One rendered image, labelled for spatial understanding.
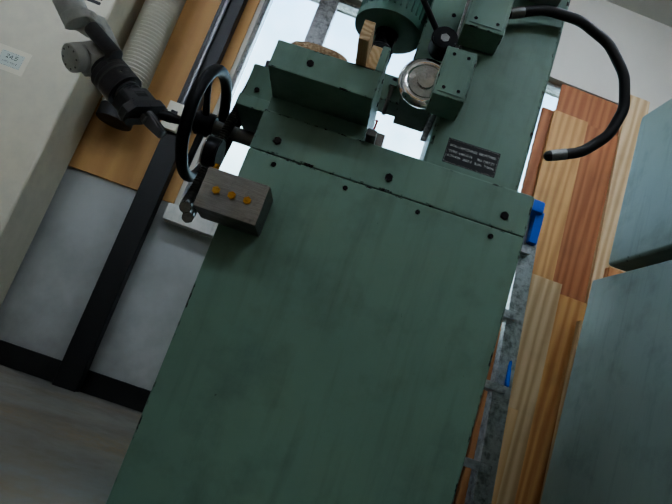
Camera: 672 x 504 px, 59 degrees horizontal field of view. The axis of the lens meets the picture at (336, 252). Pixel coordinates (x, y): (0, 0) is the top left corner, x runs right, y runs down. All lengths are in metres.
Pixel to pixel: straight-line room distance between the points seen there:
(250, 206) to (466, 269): 0.43
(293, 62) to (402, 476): 0.79
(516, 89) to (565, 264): 1.51
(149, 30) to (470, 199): 1.92
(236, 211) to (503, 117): 0.66
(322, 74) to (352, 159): 0.17
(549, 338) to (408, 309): 1.49
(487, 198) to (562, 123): 1.88
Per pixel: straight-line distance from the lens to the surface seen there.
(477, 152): 1.37
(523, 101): 1.45
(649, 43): 3.69
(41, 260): 2.75
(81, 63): 1.49
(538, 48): 1.53
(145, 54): 2.77
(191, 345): 1.13
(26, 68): 2.71
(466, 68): 1.34
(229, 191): 1.09
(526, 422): 2.49
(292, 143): 1.21
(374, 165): 1.19
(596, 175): 3.08
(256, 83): 1.42
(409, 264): 1.14
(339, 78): 1.16
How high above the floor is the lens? 0.30
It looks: 13 degrees up
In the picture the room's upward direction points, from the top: 19 degrees clockwise
